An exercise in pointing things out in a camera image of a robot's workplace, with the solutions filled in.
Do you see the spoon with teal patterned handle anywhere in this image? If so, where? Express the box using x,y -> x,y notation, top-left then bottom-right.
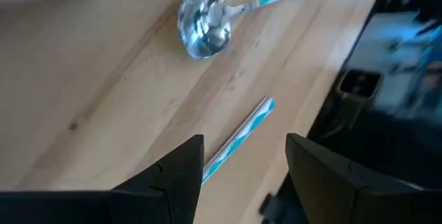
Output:
177,0 -> 334,61
201,95 -> 277,186

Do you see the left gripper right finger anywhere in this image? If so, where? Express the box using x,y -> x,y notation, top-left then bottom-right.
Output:
285,133 -> 425,224

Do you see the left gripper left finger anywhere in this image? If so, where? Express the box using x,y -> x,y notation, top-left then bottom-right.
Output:
110,134 -> 205,224

